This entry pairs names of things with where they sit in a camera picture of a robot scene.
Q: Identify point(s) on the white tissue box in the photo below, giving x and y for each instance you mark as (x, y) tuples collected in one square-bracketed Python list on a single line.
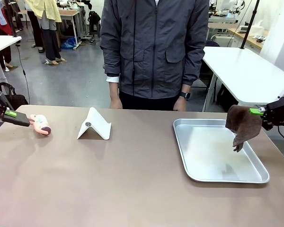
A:
[(260, 28)]

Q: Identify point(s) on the black tripod pole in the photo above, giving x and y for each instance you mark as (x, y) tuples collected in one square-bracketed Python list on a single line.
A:
[(249, 23)]

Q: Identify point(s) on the black backpack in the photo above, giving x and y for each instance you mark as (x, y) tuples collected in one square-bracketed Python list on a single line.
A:
[(14, 99)]

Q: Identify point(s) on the white folding stand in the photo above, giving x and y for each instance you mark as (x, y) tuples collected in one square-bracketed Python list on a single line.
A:
[(95, 126)]

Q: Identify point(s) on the person's right forearm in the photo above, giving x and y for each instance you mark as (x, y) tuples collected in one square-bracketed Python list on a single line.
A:
[(111, 68)]

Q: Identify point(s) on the large white table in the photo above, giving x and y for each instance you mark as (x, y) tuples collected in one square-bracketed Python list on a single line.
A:
[(246, 71)]

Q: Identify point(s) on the pink lint roller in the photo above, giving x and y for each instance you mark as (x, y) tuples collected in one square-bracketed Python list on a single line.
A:
[(41, 124)]

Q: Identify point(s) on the small white table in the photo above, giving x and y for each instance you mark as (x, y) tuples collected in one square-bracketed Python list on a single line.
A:
[(1, 43)]

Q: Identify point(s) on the person in grey jacket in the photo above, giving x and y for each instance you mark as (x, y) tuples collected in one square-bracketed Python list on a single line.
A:
[(153, 47)]

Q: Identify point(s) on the black wrist watch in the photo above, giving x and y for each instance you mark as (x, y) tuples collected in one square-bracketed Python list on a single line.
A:
[(185, 95)]

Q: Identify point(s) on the black stool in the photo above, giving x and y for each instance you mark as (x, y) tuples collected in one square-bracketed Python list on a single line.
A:
[(94, 22)]

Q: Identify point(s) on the person's left forearm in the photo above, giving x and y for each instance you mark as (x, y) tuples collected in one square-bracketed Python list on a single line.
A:
[(194, 66)]

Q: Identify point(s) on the silver metal tray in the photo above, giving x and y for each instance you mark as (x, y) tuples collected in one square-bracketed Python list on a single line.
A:
[(215, 163)]

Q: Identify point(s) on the person in black trousers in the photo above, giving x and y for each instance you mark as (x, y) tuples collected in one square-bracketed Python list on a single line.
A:
[(36, 30)]

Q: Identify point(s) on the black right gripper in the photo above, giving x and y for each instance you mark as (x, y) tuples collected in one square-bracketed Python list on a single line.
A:
[(279, 113)]

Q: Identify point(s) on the black office chair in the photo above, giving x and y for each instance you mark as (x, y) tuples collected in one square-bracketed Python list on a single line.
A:
[(209, 66)]

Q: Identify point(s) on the background white robot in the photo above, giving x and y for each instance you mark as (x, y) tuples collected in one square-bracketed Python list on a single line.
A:
[(236, 8)]

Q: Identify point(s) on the person's left hand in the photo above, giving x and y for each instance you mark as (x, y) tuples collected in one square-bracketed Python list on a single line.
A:
[(180, 105)]

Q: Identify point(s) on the long wooden workbench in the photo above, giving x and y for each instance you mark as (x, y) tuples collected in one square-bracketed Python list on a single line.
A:
[(248, 36)]

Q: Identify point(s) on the blue plastic bag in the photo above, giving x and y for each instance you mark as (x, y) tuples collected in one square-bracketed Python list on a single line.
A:
[(69, 43)]

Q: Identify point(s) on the person's right hand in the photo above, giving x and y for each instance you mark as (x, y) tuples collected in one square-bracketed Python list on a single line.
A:
[(116, 102)]

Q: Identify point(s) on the brown towel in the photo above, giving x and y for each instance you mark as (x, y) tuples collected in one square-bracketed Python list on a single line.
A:
[(245, 123)]

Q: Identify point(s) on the background wooden top desk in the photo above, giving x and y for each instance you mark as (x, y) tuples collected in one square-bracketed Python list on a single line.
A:
[(69, 16)]

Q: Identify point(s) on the person in yellow top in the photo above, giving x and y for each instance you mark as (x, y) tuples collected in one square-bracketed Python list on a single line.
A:
[(47, 23)]

